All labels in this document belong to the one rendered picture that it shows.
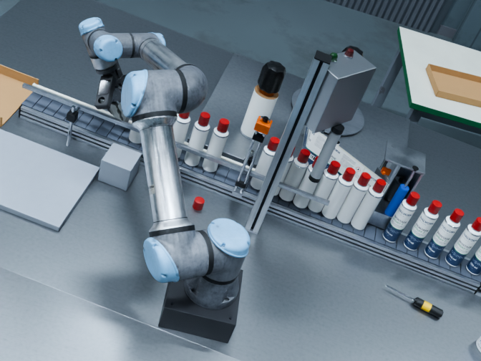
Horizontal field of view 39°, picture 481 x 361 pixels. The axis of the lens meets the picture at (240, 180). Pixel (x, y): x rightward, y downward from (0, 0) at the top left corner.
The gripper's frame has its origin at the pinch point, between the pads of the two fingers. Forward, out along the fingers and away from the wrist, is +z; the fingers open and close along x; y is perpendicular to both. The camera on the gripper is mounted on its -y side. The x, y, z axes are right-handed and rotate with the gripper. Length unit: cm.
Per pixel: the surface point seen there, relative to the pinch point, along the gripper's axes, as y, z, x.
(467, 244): -2, 55, -106
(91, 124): -0.4, -0.6, 12.0
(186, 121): -1.5, 0.7, -23.0
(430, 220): -2, 44, -95
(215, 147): -2.1, 10.9, -30.3
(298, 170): -2, 22, -56
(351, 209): -2, 39, -71
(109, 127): 1.4, 2.4, 6.8
